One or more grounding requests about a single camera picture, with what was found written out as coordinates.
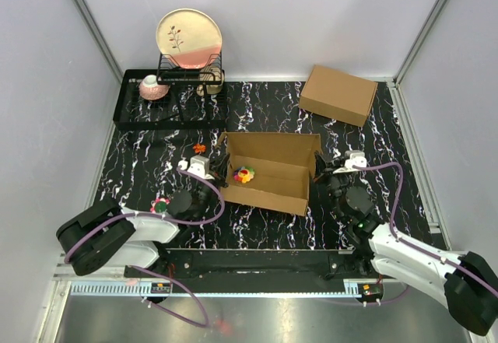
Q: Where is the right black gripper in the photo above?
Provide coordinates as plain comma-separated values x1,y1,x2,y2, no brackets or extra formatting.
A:
313,152,352,222

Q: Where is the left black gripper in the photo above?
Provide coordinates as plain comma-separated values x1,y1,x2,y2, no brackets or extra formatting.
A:
191,153,230,222

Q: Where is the rainbow flower toy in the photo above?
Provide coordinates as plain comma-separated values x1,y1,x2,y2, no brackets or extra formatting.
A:
233,166,255,184

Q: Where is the brown cardboard box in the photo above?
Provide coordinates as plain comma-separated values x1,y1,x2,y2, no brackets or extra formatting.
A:
219,132,321,216
299,65,377,127

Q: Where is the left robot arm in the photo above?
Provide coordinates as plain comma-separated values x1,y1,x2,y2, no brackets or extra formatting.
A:
56,154,230,278

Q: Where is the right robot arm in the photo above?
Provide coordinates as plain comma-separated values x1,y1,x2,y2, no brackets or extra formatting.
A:
314,150,497,336

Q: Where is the closed brown cardboard box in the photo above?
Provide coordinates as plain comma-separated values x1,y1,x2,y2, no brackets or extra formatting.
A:
299,65,377,127

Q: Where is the small orange flower toy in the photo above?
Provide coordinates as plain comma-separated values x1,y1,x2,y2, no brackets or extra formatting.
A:
193,143,206,154

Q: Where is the small cream plate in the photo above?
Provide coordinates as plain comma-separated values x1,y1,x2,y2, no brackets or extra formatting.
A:
196,65,225,96

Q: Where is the small pink bowl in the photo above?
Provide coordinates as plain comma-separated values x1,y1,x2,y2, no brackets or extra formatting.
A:
139,75,169,101

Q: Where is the large cream pink plate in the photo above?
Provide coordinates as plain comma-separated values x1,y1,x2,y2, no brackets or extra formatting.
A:
156,9,223,69

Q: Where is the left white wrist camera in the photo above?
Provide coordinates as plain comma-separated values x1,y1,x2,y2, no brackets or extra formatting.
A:
177,155,214,180

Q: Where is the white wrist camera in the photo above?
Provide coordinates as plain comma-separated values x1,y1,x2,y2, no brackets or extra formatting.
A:
333,150,367,174
177,155,214,180

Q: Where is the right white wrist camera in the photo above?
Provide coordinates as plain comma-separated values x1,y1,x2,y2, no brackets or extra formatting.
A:
333,150,367,174

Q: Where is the colourful bead bracelet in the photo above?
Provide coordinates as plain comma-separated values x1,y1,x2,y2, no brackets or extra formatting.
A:
151,197,172,214

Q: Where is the black wire dish rack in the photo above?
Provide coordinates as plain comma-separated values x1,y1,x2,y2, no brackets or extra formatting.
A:
113,54,228,131

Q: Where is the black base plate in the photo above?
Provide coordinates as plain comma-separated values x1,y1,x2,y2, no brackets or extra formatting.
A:
147,249,378,294

